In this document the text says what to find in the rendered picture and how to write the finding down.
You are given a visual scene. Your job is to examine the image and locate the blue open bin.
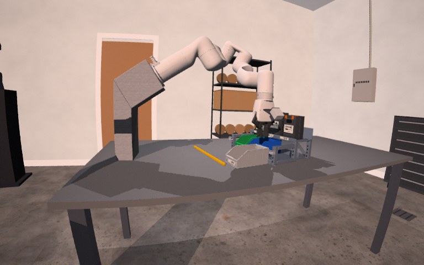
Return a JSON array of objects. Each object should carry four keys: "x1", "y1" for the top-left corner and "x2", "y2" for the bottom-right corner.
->
[{"x1": 248, "y1": 137, "x2": 282, "y2": 150}]

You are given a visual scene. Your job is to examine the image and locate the green open bin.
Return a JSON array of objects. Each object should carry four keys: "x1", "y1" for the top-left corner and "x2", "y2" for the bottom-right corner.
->
[{"x1": 236, "y1": 134, "x2": 260, "y2": 145}]

